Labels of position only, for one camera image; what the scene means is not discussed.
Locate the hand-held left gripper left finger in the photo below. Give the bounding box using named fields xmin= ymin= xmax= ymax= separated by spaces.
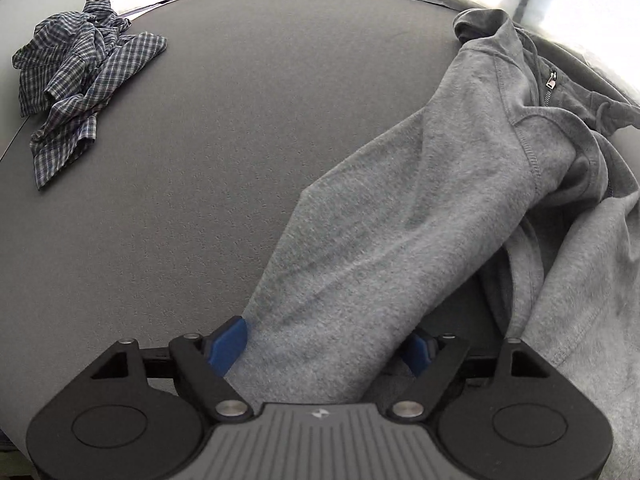
xmin=87 ymin=316 xmax=257 ymax=421

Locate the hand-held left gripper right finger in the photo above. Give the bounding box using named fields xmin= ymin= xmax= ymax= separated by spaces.
xmin=385 ymin=328 xmax=558 ymax=421

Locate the grey zip hoodie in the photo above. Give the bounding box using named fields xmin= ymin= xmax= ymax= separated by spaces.
xmin=227 ymin=8 xmax=640 ymax=480

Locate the blue plaid shirt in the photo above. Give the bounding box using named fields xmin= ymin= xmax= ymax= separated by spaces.
xmin=12 ymin=0 xmax=168 ymax=191

